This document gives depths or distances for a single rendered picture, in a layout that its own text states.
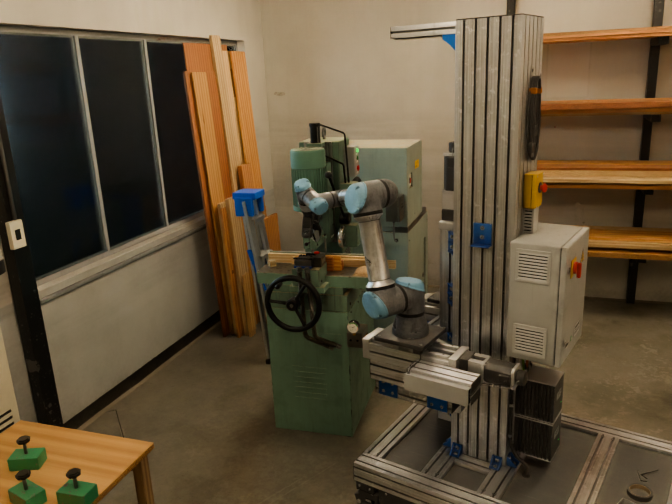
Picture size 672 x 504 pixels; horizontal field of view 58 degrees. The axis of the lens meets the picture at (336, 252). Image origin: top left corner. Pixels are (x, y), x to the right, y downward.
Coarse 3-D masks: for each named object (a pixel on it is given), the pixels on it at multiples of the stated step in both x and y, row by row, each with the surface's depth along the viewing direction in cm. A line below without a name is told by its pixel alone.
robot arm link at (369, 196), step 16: (352, 192) 234; (368, 192) 232; (384, 192) 236; (352, 208) 235; (368, 208) 233; (368, 224) 235; (368, 240) 236; (368, 256) 237; (384, 256) 238; (368, 272) 239; (384, 272) 237; (368, 288) 238; (384, 288) 236; (368, 304) 239; (384, 304) 235; (400, 304) 239
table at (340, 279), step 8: (280, 264) 324; (288, 264) 323; (256, 272) 313; (264, 272) 312; (272, 272) 311; (280, 272) 311; (288, 272) 310; (328, 272) 308; (336, 272) 307; (344, 272) 306; (352, 272) 306; (264, 280) 313; (272, 280) 312; (328, 280) 303; (336, 280) 302; (344, 280) 301; (352, 280) 300; (360, 280) 298; (368, 280) 297; (296, 288) 299; (320, 288) 295; (360, 288) 300
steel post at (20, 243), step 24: (0, 96) 274; (0, 120) 275; (0, 144) 273; (0, 168) 276; (0, 192) 278; (0, 216) 282; (24, 240) 287; (24, 264) 291; (24, 288) 292; (24, 312) 294; (24, 336) 299; (48, 360) 309; (48, 384) 310; (48, 408) 311
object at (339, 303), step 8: (352, 288) 313; (272, 296) 314; (280, 296) 313; (288, 296) 312; (312, 296) 308; (320, 296) 307; (328, 296) 306; (336, 296) 304; (344, 296) 303; (352, 296) 313; (272, 304) 316; (280, 304) 314; (328, 304) 307; (336, 304) 306; (344, 304) 304; (352, 304) 314
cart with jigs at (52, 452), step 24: (24, 432) 246; (48, 432) 245; (72, 432) 244; (0, 456) 231; (24, 456) 221; (48, 456) 229; (72, 456) 229; (96, 456) 228; (120, 456) 227; (144, 456) 230; (0, 480) 216; (24, 480) 202; (48, 480) 215; (72, 480) 207; (96, 480) 214; (120, 480) 217; (144, 480) 234
